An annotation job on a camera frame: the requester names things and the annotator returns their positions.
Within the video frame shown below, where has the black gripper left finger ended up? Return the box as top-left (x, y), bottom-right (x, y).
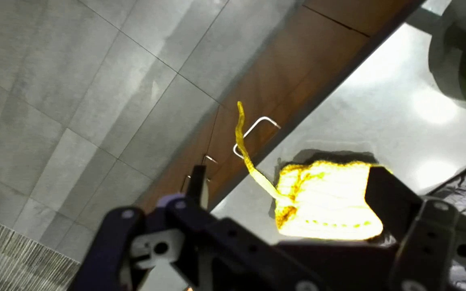
top-left (184, 163), bottom-right (212, 210)

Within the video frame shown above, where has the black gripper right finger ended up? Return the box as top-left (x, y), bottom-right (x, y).
top-left (364, 165), bottom-right (425, 247)

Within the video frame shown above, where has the yellow knitted cloth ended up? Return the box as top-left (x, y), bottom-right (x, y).
top-left (233, 100), bottom-right (393, 243)

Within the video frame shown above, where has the wooden counter cabinet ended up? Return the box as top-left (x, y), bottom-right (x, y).
top-left (134, 0), bottom-right (424, 213)

